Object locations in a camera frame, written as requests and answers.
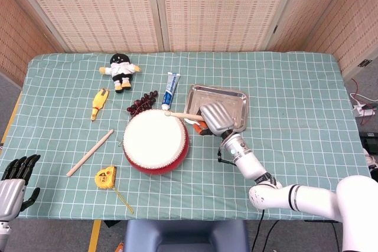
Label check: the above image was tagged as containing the stainless steel tray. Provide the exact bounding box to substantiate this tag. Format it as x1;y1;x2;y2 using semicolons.
183;84;250;133

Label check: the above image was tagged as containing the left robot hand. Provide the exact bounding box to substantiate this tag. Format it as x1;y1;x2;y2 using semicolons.
0;153;41;222

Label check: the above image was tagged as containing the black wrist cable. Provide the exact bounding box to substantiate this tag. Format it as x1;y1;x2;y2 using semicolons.
217;146;237;166

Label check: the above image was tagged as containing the white power strip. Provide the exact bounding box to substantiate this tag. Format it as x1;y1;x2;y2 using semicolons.
353;103;378;117

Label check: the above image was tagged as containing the white blue toothpaste tube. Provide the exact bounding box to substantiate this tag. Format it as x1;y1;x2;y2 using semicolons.
161;71;181;110

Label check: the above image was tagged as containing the yellow rubber chicken toy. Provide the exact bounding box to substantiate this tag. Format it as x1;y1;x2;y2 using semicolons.
90;87;110;122

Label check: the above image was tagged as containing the bamboo folding screen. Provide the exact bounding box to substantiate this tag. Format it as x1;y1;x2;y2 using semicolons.
0;0;378;87

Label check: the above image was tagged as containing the yellow tape measure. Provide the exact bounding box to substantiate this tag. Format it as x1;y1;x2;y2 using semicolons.
94;165;135;215

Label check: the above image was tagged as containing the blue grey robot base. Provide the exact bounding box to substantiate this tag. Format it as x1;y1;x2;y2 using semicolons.
123;219;250;252

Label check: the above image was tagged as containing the red cable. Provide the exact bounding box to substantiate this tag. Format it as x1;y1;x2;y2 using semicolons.
350;78;378;103

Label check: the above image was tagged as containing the dark red grape bunch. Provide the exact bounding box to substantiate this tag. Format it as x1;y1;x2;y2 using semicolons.
126;90;159;117

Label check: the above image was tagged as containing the wooden drumstick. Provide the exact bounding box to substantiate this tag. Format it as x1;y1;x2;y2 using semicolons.
164;111;205;122
66;129;115;178

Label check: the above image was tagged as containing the red and white drum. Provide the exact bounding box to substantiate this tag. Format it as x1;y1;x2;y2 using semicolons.
122;109;190;175

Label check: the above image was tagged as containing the green grid-patterned table cloth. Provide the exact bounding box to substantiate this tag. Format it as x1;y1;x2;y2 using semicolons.
0;51;378;222

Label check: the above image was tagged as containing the black and white plush doll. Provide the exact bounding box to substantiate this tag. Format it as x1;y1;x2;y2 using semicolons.
99;53;142;94

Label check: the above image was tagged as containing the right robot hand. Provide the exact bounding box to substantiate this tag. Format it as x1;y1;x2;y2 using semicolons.
193;101;239;138

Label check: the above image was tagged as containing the black floor cable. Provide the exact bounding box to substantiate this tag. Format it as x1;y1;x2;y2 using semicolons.
250;209;280;252

